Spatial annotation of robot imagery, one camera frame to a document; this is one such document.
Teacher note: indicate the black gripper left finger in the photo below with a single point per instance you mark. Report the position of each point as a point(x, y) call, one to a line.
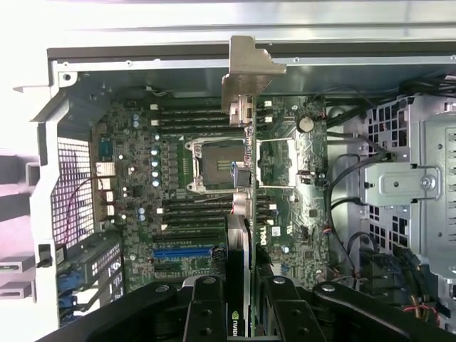
point(206, 313)

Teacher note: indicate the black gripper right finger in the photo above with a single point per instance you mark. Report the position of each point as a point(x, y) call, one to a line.
point(295, 317)

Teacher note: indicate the blue expansion slot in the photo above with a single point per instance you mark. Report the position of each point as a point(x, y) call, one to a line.
point(181, 253)

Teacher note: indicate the green Dell motherboard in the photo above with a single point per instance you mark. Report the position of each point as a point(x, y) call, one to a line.
point(142, 167)

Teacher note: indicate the grey metal disk bay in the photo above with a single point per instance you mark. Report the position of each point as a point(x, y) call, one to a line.
point(420, 178)

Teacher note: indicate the round coin battery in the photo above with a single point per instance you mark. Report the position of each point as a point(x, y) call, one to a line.
point(305, 123)

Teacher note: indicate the grey 3D-printed parts rack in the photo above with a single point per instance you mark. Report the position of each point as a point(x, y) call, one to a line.
point(18, 263)

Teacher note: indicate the open grey PC case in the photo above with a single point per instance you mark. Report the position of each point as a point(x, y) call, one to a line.
point(356, 71)

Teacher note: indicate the CPU socket with metal frame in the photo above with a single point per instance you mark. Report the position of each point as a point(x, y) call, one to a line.
point(213, 164)

